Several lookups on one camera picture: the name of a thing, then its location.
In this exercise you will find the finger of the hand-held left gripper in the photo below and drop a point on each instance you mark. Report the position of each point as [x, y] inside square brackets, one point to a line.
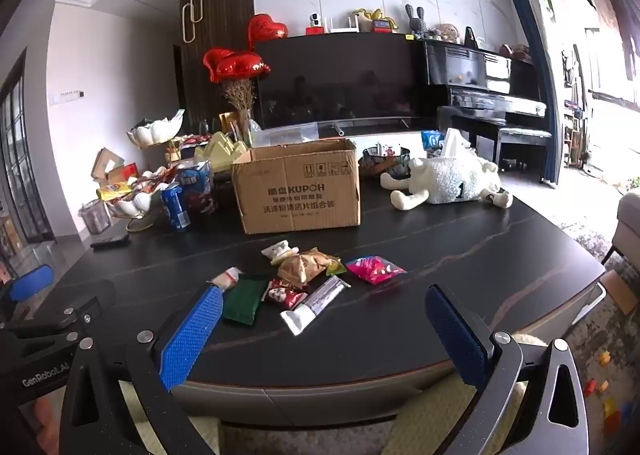
[75, 302]
[31, 282]

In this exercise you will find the clear plastic bag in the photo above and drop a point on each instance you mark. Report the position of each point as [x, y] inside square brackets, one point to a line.
[285, 135]

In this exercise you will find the gold mountain ornament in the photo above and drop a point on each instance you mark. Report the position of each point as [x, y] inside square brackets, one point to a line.
[222, 151]

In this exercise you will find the white silver snack packet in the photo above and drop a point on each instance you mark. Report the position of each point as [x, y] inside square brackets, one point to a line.
[310, 307]

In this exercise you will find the dark patterned bowl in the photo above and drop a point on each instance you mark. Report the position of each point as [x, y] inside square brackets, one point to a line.
[382, 162]

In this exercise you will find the black upright piano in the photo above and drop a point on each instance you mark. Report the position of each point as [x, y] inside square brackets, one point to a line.
[480, 80]

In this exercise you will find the grey bunny figurine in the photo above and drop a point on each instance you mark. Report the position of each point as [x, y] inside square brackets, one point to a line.
[415, 20]

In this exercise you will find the clear plastic bin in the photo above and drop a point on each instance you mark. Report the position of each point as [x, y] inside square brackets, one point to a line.
[94, 217]

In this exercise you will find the black remote control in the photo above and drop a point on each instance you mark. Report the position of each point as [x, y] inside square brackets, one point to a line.
[110, 241]

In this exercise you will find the small red snack packet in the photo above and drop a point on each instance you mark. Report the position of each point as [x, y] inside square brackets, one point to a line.
[282, 295]

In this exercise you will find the flat cardboard piece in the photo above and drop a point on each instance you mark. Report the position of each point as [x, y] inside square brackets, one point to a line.
[620, 291]

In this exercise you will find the yellow toy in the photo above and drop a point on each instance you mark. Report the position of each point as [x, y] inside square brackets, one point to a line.
[367, 15]

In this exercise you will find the wall switch panel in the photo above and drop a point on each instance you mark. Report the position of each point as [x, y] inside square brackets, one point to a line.
[70, 96]

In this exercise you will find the coloured toy blocks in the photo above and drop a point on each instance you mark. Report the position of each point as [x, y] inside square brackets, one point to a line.
[607, 405]

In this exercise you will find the dried flower bouquet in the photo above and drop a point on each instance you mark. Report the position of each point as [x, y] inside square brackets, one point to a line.
[240, 100]

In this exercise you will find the pink snack packet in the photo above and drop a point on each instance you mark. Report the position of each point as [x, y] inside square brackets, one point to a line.
[372, 269]

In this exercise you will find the red clock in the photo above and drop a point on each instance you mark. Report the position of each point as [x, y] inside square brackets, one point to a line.
[382, 25]

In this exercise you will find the small green snack packet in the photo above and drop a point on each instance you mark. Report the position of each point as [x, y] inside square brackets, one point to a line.
[334, 266]

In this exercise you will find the black metronome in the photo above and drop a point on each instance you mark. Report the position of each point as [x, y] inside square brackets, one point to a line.
[470, 37]

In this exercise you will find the blue red snack box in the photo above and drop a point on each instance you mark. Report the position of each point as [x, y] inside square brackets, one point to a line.
[197, 187]

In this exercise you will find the white tissue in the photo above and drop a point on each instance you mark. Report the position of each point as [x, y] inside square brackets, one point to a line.
[452, 141]

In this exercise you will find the beige plush doll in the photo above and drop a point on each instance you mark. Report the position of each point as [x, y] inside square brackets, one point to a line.
[447, 33]

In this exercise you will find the white router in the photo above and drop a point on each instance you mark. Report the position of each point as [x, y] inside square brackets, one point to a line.
[344, 27]

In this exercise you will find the blue packet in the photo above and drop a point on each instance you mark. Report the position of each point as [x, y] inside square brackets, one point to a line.
[431, 139]

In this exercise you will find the black piano bench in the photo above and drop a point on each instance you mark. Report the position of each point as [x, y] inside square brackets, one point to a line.
[522, 135]

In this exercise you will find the small beige snack packet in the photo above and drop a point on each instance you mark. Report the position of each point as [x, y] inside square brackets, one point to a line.
[227, 277]

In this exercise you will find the blue curtain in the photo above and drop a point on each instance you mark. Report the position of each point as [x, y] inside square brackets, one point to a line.
[532, 70]

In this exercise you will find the gold snack packet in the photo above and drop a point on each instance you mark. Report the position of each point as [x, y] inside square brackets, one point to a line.
[302, 269]

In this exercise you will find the blue cookie roll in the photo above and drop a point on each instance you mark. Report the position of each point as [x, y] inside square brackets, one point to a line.
[175, 207]

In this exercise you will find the printed cardboard box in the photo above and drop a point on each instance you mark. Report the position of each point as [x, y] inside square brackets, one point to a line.
[300, 190]

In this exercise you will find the white sheep plush tissue holder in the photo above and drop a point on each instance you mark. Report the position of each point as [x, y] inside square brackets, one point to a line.
[445, 180]

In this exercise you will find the small open cardboard box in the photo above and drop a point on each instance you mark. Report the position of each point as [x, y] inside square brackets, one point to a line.
[106, 162]

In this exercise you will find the white security camera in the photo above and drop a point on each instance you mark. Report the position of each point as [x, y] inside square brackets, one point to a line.
[314, 24]

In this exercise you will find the grey armchair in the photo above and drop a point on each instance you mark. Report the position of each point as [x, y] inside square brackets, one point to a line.
[627, 227]

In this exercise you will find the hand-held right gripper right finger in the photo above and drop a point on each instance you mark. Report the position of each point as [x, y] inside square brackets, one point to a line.
[457, 335]

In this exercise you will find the dark green snack packet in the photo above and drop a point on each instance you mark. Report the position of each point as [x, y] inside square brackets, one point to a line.
[245, 300]

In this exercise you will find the black television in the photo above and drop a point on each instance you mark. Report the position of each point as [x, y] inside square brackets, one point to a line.
[340, 80]

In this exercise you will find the gold loop wall lamp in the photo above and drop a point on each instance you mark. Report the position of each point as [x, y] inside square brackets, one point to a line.
[192, 15]

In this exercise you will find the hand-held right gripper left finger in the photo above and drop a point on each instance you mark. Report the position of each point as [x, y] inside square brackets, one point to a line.
[192, 335]

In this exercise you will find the white shell bowl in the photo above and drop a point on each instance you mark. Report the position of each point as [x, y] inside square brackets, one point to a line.
[155, 130]
[137, 205]

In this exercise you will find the small white yellow snack packet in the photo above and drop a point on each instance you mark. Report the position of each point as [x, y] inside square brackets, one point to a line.
[277, 251]

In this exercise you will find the red heart balloon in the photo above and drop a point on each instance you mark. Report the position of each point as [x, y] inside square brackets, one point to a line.
[267, 30]
[247, 66]
[217, 65]

